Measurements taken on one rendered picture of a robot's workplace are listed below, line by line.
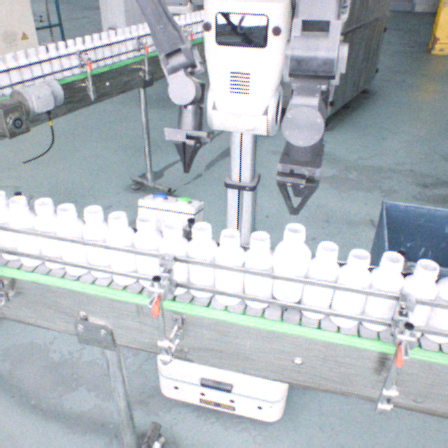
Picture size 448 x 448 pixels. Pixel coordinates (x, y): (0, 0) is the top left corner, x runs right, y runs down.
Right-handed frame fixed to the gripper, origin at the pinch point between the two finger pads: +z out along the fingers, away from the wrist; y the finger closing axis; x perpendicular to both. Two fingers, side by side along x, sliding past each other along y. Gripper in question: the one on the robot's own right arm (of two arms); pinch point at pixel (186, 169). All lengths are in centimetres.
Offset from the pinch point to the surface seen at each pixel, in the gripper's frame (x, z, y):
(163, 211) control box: -3.7, 9.9, -3.7
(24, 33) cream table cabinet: 309, -71, -279
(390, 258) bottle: -15.4, 9.3, 45.4
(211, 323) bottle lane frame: -16.0, 29.2, 13.0
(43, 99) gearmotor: 85, -12, -98
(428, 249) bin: 51, 23, 68
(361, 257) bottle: -16.1, 9.8, 40.2
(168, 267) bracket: -20.9, 16.5, 4.5
